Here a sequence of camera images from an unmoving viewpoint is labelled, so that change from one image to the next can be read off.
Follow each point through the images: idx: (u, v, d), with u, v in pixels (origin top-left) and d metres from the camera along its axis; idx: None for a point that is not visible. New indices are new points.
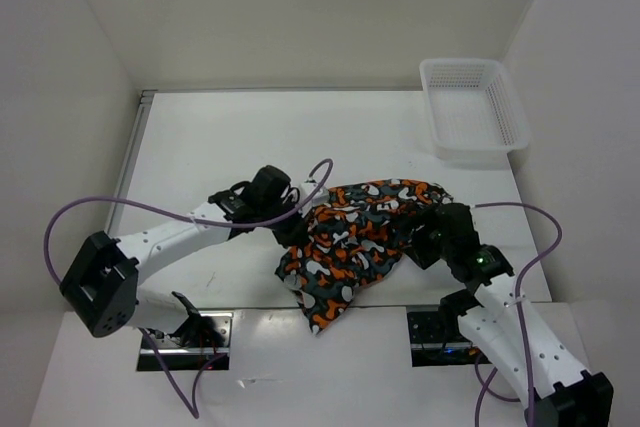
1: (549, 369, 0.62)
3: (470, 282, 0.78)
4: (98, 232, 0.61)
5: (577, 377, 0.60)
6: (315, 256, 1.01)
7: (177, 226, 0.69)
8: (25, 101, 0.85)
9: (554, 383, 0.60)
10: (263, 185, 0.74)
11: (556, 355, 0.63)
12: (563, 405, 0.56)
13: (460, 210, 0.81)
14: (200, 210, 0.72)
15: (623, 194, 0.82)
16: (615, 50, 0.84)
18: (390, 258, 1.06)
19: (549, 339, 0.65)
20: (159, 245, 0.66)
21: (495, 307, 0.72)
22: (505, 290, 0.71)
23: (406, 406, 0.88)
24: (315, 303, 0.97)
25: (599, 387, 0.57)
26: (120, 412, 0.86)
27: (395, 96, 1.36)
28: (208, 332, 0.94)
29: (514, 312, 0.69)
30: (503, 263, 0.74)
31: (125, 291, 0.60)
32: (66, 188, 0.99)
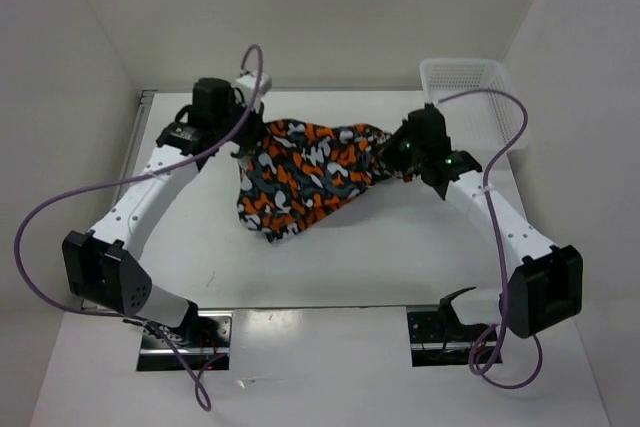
1: (518, 246, 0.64)
3: (440, 186, 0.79)
4: (69, 236, 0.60)
5: (546, 250, 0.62)
6: (270, 147, 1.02)
7: (139, 189, 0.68)
8: (24, 101, 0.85)
9: (524, 256, 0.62)
10: (206, 98, 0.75)
11: (525, 233, 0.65)
12: (532, 276, 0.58)
13: (431, 114, 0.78)
14: (155, 160, 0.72)
15: (623, 194, 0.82)
16: (614, 49, 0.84)
18: (351, 182, 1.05)
19: (519, 221, 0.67)
20: (134, 215, 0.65)
21: (464, 201, 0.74)
22: (473, 184, 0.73)
23: (406, 406, 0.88)
24: (252, 187, 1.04)
25: (567, 258, 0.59)
26: (119, 412, 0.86)
27: (396, 97, 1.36)
28: (207, 332, 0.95)
29: (482, 202, 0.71)
30: (470, 163, 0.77)
31: (130, 269, 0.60)
32: (65, 188, 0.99)
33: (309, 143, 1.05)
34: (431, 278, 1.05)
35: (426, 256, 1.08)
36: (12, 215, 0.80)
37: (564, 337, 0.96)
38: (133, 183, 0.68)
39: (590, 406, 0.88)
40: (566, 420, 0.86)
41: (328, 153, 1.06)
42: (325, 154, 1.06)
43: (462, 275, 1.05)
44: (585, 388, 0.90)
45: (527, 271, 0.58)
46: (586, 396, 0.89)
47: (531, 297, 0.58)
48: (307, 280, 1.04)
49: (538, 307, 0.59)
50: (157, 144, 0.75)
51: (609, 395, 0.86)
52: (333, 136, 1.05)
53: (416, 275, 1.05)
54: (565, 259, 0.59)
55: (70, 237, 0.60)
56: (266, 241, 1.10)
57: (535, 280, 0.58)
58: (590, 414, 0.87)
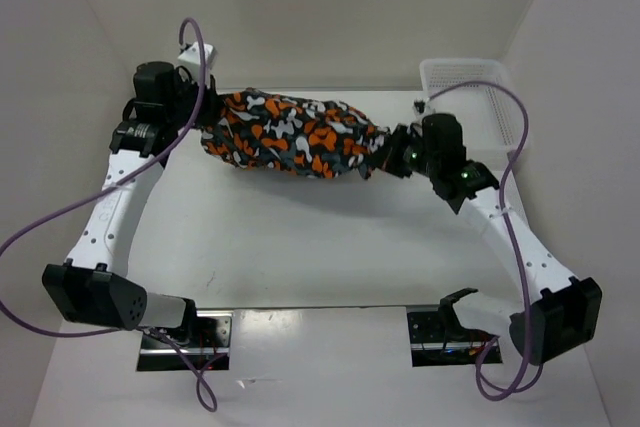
1: (536, 277, 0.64)
3: (454, 199, 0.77)
4: (47, 270, 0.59)
5: (565, 283, 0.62)
6: (229, 115, 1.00)
7: (106, 205, 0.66)
8: (24, 102, 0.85)
9: (542, 290, 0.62)
10: (153, 86, 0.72)
11: (544, 263, 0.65)
12: (551, 310, 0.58)
13: (449, 124, 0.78)
14: (115, 169, 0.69)
15: (623, 195, 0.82)
16: (615, 50, 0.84)
18: (310, 162, 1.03)
19: (537, 249, 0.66)
20: (110, 233, 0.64)
21: (479, 219, 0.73)
22: (489, 203, 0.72)
23: (406, 406, 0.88)
24: (213, 137, 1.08)
25: (588, 293, 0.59)
26: (119, 413, 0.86)
27: (396, 96, 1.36)
28: (208, 332, 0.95)
29: (500, 224, 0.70)
30: (488, 179, 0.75)
31: (119, 287, 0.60)
32: (65, 188, 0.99)
33: (274, 117, 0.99)
34: (432, 278, 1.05)
35: (426, 257, 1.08)
36: (14, 216, 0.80)
37: None
38: (98, 200, 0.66)
39: (590, 406, 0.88)
40: (567, 421, 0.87)
41: (296, 129, 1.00)
42: (293, 130, 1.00)
43: (461, 275, 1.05)
44: (585, 388, 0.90)
45: (546, 304, 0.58)
46: (586, 396, 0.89)
47: (548, 331, 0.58)
48: (307, 280, 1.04)
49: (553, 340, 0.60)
50: (111, 151, 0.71)
51: (609, 395, 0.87)
52: (299, 112, 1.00)
53: (416, 275, 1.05)
54: (586, 294, 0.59)
55: (48, 270, 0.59)
56: (265, 241, 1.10)
57: (553, 314, 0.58)
58: (590, 414, 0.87)
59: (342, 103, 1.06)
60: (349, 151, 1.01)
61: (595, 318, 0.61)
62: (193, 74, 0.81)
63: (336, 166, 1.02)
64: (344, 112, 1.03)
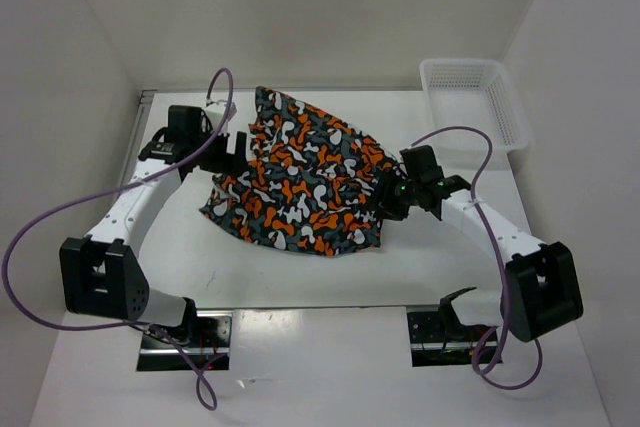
1: (508, 246, 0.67)
3: (436, 207, 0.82)
4: (67, 241, 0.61)
5: (535, 247, 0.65)
6: (247, 200, 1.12)
7: (130, 195, 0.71)
8: (24, 101, 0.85)
9: (513, 254, 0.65)
10: (185, 117, 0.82)
11: (514, 235, 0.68)
12: (522, 271, 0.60)
13: (421, 149, 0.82)
14: (141, 171, 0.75)
15: (624, 195, 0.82)
16: (615, 49, 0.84)
18: (313, 244, 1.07)
19: (507, 225, 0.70)
20: (129, 217, 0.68)
21: (456, 214, 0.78)
22: (462, 198, 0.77)
23: (407, 407, 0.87)
24: (221, 213, 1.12)
25: (558, 255, 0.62)
26: (119, 413, 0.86)
27: (396, 96, 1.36)
28: (207, 332, 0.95)
29: (474, 213, 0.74)
30: (460, 183, 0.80)
31: (130, 266, 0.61)
32: (65, 188, 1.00)
33: (287, 202, 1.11)
34: (432, 278, 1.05)
35: (426, 257, 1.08)
36: (13, 215, 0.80)
37: (564, 337, 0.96)
38: (122, 191, 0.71)
39: (590, 407, 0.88)
40: (567, 421, 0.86)
41: (303, 217, 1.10)
42: (301, 217, 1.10)
43: (461, 275, 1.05)
44: (586, 388, 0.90)
45: (517, 267, 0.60)
46: (587, 396, 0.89)
47: (524, 293, 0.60)
48: (307, 280, 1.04)
49: (534, 306, 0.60)
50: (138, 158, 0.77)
51: (610, 395, 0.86)
52: (308, 192, 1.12)
53: (416, 276, 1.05)
54: (555, 255, 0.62)
55: (68, 242, 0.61)
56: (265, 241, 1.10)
57: (525, 274, 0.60)
58: (590, 414, 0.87)
59: (352, 167, 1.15)
60: (348, 228, 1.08)
61: (576, 285, 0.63)
62: (213, 123, 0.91)
63: (336, 243, 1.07)
64: (352, 180, 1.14)
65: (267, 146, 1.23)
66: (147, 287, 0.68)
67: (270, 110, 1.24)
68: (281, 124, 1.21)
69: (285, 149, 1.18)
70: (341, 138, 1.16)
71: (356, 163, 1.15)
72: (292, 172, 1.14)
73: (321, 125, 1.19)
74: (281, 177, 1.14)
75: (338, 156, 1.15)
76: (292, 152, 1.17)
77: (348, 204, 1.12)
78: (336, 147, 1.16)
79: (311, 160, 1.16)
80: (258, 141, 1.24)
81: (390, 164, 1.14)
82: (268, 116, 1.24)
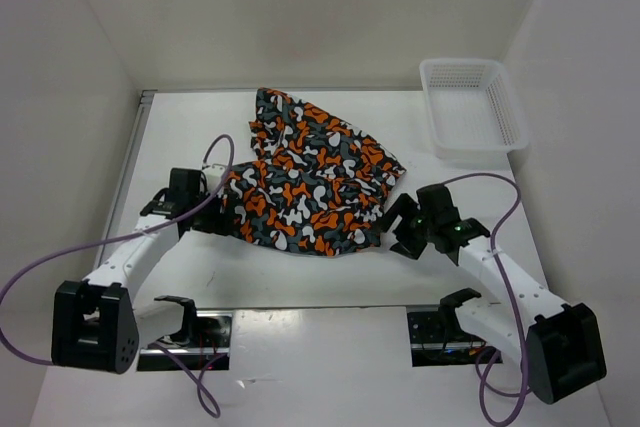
1: (529, 306, 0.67)
3: (452, 251, 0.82)
4: (63, 284, 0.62)
5: (559, 310, 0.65)
6: (249, 199, 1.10)
7: (130, 244, 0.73)
8: (24, 102, 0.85)
9: (536, 316, 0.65)
10: (185, 178, 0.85)
11: (536, 294, 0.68)
12: (547, 334, 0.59)
13: (438, 190, 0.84)
14: (142, 224, 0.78)
15: (623, 196, 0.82)
16: (615, 49, 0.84)
18: (313, 245, 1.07)
19: (528, 282, 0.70)
20: (128, 264, 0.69)
21: (474, 264, 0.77)
22: (481, 246, 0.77)
23: (406, 406, 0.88)
24: None
25: (581, 317, 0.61)
26: (120, 412, 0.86)
27: (396, 96, 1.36)
28: (208, 332, 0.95)
29: (492, 264, 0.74)
30: (479, 229, 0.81)
31: (125, 311, 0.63)
32: (66, 189, 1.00)
33: (288, 204, 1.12)
34: (432, 279, 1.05)
35: (427, 258, 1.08)
36: (14, 216, 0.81)
37: None
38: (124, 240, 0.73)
39: (589, 407, 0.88)
40: (567, 421, 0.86)
41: (304, 218, 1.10)
42: (301, 218, 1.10)
43: (461, 275, 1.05)
44: (586, 388, 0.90)
45: (541, 330, 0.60)
46: (586, 396, 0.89)
47: (549, 355, 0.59)
48: (307, 281, 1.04)
49: (558, 367, 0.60)
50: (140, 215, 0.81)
51: (609, 395, 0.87)
52: (308, 194, 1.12)
53: (415, 276, 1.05)
54: (580, 318, 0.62)
55: (65, 287, 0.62)
56: None
57: (551, 337, 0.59)
58: (590, 414, 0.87)
59: (351, 168, 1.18)
60: (348, 228, 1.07)
61: (599, 347, 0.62)
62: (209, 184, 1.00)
63: (337, 243, 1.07)
64: (351, 181, 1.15)
65: (268, 147, 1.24)
66: (136, 339, 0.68)
67: (271, 112, 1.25)
68: (282, 128, 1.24)
69: (285, 153, 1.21)
70: (340, 140, 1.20)
71: (356, 164, 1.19)
72: (292, 174, 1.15)
73: (320, 130, 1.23)
74: (281, 182, 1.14)
75: (338, 157, 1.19)
76: (292, 155, 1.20)
77: (348, 204, 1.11)
78: (334, 148, 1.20)
79: (311, 162, 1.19)
80: (260, 140, 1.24)
81: (390, 163, 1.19)
82: (270, 117, 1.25)
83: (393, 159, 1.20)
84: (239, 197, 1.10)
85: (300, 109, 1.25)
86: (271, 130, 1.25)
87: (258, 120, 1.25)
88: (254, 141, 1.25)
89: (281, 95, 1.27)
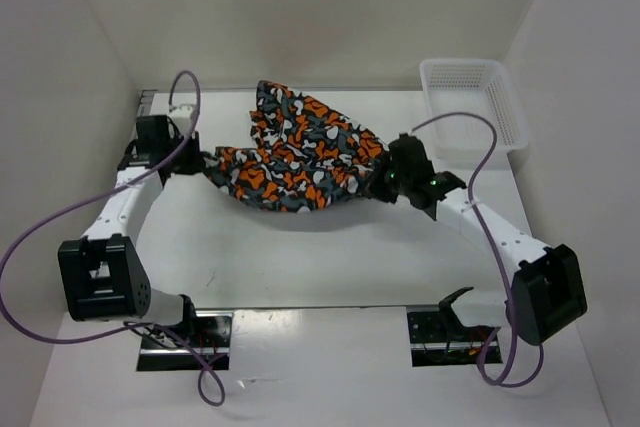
1: (513, 251, 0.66)
3: (429, 208, 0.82)
4: (62, 246, 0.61)
5: (540, 252, 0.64)
6: (248, 169, 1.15)
7: (118, 197, 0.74)
8: (23, 102, 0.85)
9: (520, 261, 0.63)
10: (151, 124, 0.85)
11: (517, 239, 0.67)
12: (533, 279, 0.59)
13: (410, 143, 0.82)
14: (125, 176, 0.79)
15: (623, 195, 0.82)
16: (615, 48, 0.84)
18: (304, 200, 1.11)
19: (508, 229, 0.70)
20: (122, 216, 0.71)
21: (453, 216, 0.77)
22: (459, 199, 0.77)
23: (406, 406, 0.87)
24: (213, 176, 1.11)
25: (564, 258, 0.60)
26: (119, 413, 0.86)
27: (396, 96, 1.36)
28: (208, 332, 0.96)
29: (472, 215, 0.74)
30: (451, 180, 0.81)
31: (132, 257, 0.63)
32: (65, 189, 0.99)
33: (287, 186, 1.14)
34: (432, 278, 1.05)
35: (427, 258, 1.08)
36: (13, 216, 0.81)
37: (564, 337, 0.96)
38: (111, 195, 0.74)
39: (590, 406, 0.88)
40: (567, 421, 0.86)
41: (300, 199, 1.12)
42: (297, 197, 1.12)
43: (461, 275, 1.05)
44: (586, 388, 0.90)
45: (527, 276, 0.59)
46: (587, 396, 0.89)
47: (534, 297, 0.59)
48: (307, 281, 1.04)
49: (544, 310, 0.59)
50: (118, 171, 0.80)
51: (609, 395, 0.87)
52: (308, 179, 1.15)
53: (416, 276, 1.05)
54: (562, 257, 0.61)
55: (65, 246, 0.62)
56: (266, 241, 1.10)
57: (535, 282, 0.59)
58: (590, 413, 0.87)
59: (349, 160, 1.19)
60: (340, 178, 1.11)
61: (581, 284, 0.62)
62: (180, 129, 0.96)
63: (328, 192, 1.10)
64: (350, 169, 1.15)
65: (268, 138, 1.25)
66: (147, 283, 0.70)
67: (271, 103, 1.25)
68: (281, 120, 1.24)
69: (285, 147, 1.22)
70: (337, 133, 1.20)
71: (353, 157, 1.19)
72: (293, 165, 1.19)
73: (319, 124, 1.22)
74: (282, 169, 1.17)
75: (336, 150, 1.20)
76: (292, 150, 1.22)
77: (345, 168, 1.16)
78: (333, 141, 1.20)
79: (310, 155, 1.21)
80: (260, 129, 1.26)
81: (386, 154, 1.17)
82: (270, 108, 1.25)
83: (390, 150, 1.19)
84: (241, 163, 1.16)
85: (300, 102, 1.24)
86: (272, 121, 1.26)
87: (258, 109, 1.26)
88: (254, 131, 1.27)
89: (281, 88, 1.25)
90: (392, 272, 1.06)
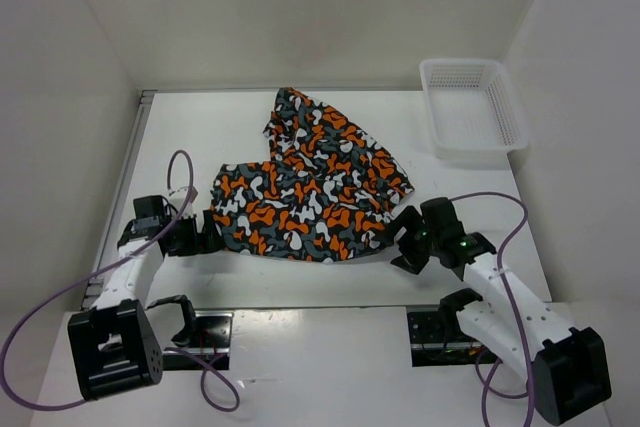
1: (537, 329, 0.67)
3: (457, 266, 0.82)
4: (74, 317, 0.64)
5: (566, 334, 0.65)
6: (252, 211, 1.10)
7: (121, 269, 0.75)
8: (23, 104, 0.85)
9: (544, 341, 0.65)
10: (147, 204, 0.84)
11: (543, 316, 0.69)
12: (555, 361, 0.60)
13: (440, 202, 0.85)
14: (125, 250, 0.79)
15: (624, 195, 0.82)
16: (615, 49, 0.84)
18: (328, 250, 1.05)
19: (535, 303, 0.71)
20: (129, 284, 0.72)
21: (481, 284, 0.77)
22: (488, 265, 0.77)
23: (406, 406, 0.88)
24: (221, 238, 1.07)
25: (589, 342, 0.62)
26: (119, 413, 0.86)
27: (396, 97, 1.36)
28: (208, 333, 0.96)
29: (500, 284, 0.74)
30: (485, 246, 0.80)
31: (142, 321, 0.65)
32: (65, 190, 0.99)
33: (299, 201, 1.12)
34: (432, 278, 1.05)
35: (428, 260, 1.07)
36: (13, 218, 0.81)
37: None
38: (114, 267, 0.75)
39: (589, 406, 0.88)
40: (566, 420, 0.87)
41: (316, 214, 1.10)
42: (313, 215, 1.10)
43: None
44: None
45: (549, 356, 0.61)
46: None
47: (555, 377, 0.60)
48: (307, 282, 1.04)
49: (564, 392, 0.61)
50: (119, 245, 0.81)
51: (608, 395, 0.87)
52: (319, 190, 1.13)
53: (416, 277, 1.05)
54: (587, 341, 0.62)
55: (76, 319, 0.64)
56: None
57: (556, 361, 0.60)
58: (589, 413, 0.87)
59: (358, 178, 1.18)
60: (361, 227, 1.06)
61: (606, 370, 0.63)
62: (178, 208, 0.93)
63: (351, 244, 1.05)
64: (358, 191, 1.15)
65: (282, 143, 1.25)
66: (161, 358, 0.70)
67: (289, 111, 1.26)
68: (297, 129, 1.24)
69: (296, 155, 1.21)
70: (352, 148, 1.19)
71: (363, 176, 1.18)
72: (301, 174, 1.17)
73: (334, 136, 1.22)
74: (292, 183, 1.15)
75: (348, 164, 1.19)
76: (303, 158, 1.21)
77: (362, 201, 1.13)
78: (345, 155, 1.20)
79: (321, 167, 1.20)
80: (275, 133, 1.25)
81: (399, 179, 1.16)
82: (287, 115, 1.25)
83: (404, 175, 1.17)
84: (243, 208, 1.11)
85: (318, 112, 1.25)
86: (288, 128, 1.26)
87: (276, 114, 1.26)
88: (269, 132, 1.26)
89: (301, 96, 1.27)
90: (393, 272, 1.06)
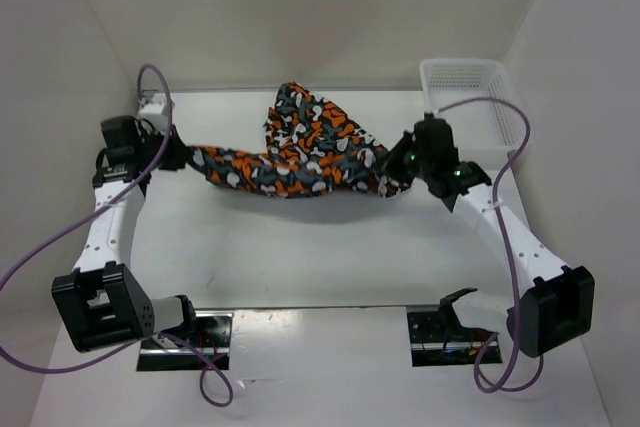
1: (529, 266, 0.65)
3: (448, 197, 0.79)
4: (55, 281, 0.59)
5: (558, 271, 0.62)
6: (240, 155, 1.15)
7: (101, 220, 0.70)
8: (23, 104, 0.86)
9: (536, 278, 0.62)
10: (118, 133, 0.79)
11: (536, 252, 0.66)
12: (544, 298, 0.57)
13: (438, 126, 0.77)
14: (105, 192, 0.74)
15: (623, 196, 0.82)
16: (614, 49, 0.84)
18: (320, 177, 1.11)
19: (530, 239, 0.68)
20: (111, 240, 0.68)
21: (472, 214, 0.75)
22: (482, 197, 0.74)
23: (405, 406, 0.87)
24: (205, 163, 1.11)
25: (579, 280, 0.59)
26: (118, 413, 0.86)
27: (396, 97, 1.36)
28: (208, 333, 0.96)
29: (493, 216, 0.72)
30: (479, 176, 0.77)
31: (130, 282, 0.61)
32: (65, 189, 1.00)
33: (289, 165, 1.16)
34: (432, 278, 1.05)
35: (427, 259, 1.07)
36: (13, 217, 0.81)
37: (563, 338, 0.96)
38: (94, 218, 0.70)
39: (589, 408, 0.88)
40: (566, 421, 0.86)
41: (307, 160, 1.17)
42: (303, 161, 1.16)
43: (461, 276, 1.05)
44: (585, 389, 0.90)
45: (539, 292, 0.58)
46: (587, 397, 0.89)
47: (542, 315, 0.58)
48: (307, 281, 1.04)
49: (548, 326, 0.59)
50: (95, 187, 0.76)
51: (608, 396, 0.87)
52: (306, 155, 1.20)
53: (416, 276, 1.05)
54: (578, 280, 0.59)
55: (58, 283, 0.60)
56: (265, 240, 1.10)
57: (546, 298, 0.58)
58: (590, 415, 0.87)
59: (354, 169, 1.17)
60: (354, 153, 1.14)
61: (590, 308, 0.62)
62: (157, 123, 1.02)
63: (344, 165, 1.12)
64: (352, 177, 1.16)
65: (279, 138, 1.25)
66: (150, 304, 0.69)
67: (289, 106, 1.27)
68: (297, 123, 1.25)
69: (293, 148, 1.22)
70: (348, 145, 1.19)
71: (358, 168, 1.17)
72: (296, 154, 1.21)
73: (332, 134, 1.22)
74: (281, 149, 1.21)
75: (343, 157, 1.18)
76: (300, 152, 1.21)
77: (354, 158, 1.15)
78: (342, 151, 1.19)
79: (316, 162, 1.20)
80: (273, 128, 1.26)
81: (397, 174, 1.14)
82: (287, 110, 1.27)
83: None
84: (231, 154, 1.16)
85: (319, 109, 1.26)
86: (288, 123, 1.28)
87: (276, 110, 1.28)
88: (267, 128, 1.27)
89: (302, 91, 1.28)
90: (392, 271, 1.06)
